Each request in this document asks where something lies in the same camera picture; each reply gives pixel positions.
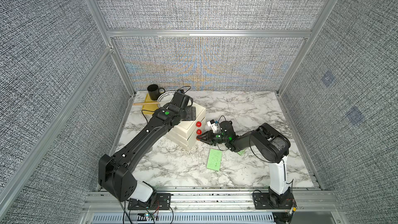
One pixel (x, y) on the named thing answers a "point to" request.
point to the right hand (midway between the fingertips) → (197, 135)
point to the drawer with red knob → (198, 124)
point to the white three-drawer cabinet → (184, 135)
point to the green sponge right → (241, 152)
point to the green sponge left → (214, 159)
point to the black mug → (154, 91)
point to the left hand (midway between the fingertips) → (190, 111)
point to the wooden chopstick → (145, 103)
